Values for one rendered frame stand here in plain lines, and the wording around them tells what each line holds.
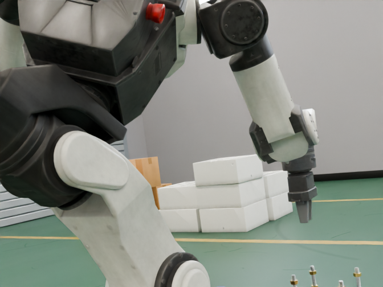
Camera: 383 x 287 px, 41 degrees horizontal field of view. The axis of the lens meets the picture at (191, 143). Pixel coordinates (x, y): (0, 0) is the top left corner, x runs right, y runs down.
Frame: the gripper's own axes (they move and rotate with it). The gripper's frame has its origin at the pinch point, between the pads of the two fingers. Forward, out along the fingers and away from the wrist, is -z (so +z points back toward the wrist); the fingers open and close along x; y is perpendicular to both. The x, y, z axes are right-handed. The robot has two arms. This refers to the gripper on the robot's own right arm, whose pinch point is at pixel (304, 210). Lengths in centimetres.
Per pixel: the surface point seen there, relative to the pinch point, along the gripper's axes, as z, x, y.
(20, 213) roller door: -35, 315, 429
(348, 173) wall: -39, 506, 80
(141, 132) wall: 49, 555, 399
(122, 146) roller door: 31, 498, 398
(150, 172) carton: -3, 305, 236
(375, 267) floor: -48, 120, 3
